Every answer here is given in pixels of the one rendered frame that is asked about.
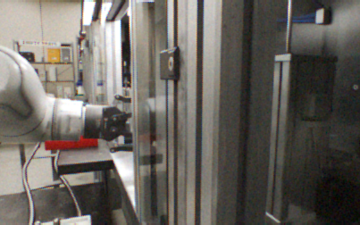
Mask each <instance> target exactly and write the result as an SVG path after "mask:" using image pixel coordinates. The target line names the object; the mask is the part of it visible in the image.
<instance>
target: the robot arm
mask: <svg viewBox="0 0 360 225"><path fill-rule="evenodd" d="M121 103H131V97H130V96H121V95H118V94H116V93H115V94H114V95H113V101H112V103H111V104H109V105H91V104H86V107H83V102H82V101H71V100H69V99H62V98H52V97H49V96H46V95H45V90H44V89H43V87H42V83H41V82H40V79H39V77H38V75H37V74H36V72H35V70H33V68H32V67H31V65H30V64H29V63H28V62H27V61H26V60H25V59H24V58H22V56H21V55H19V54H17V53H15V52H14V51H13V50H11V49H8V48H7V47H5V46H0V142H3V143H14V144H30V143H38V142H45V141H53V140H55V141H75V142H78V141H80V136H84V138H92V139H103V140H105V141H107V142H108V145H109V150H110V152H111V153H117V152H120V151H123V152H133V145H127V144H118V143H117V142H113V140H115V139H116V138H118V137H119V136H124V137H126V138H132V139H133V132H130V131H129V130H126V127H125V123H126V122H127V119H128V118H132V111H125V112H122V111H121V110H120V109H119V108H117V107H116V105H117V104H121Z"/></svg>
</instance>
